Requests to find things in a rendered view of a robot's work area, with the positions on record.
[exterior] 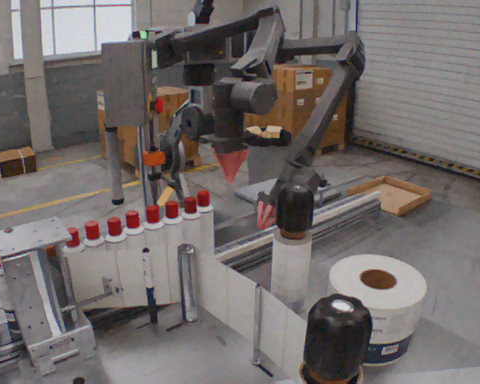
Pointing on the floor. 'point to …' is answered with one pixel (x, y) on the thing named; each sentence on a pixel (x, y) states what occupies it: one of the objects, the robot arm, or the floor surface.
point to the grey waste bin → (265, 162)
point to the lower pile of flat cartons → (10, 163)
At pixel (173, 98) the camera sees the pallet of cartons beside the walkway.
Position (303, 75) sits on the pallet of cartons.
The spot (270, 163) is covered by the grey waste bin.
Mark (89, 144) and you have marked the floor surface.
